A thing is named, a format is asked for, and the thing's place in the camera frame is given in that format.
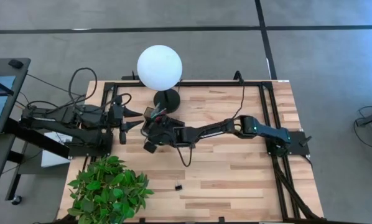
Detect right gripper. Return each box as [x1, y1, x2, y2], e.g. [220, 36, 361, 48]
[143, 123, 182, 154]

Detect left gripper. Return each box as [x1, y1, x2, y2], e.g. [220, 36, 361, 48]
[107, 95, 145, 146]

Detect black mesh desk organizer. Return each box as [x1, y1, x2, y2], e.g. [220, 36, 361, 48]
[141, 106, 187, 147]

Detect green potted plant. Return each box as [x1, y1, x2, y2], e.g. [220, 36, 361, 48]
[67, 155, 155, 224]

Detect white globe table lamp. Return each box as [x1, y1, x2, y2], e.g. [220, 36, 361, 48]
[136, 44, 184, 114]

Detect white box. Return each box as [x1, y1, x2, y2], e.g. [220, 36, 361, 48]
[40, 129, 75, 168]

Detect black stand beam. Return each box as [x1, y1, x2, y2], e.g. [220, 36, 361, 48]
[4, 117, 72, 160]

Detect black side table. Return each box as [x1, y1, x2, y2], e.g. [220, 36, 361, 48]
[0, 57, 32, 135]

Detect black computer mouse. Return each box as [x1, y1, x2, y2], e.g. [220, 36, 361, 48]
[7, 58, 25, 70]

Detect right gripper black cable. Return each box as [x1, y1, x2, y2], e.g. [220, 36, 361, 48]
[175, 145, 194, 168]

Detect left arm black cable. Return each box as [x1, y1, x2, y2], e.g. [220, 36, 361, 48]
[26, 67, 133, 108]

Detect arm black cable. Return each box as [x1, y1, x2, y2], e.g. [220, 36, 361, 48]
[231, 79, 246, 121]
[26, 67, 133, 108]

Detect black aluminium table frame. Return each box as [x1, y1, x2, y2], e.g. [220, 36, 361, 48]
[67, 80, 327, 224]

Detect black floor cables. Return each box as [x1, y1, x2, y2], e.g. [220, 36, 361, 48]
[16, 73, 88, 110]

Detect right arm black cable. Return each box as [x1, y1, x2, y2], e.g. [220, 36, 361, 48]
[231, 79, 246, 121]

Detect metal stand with cables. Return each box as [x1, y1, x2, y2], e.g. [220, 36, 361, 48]
[353, 105, 372, 153]

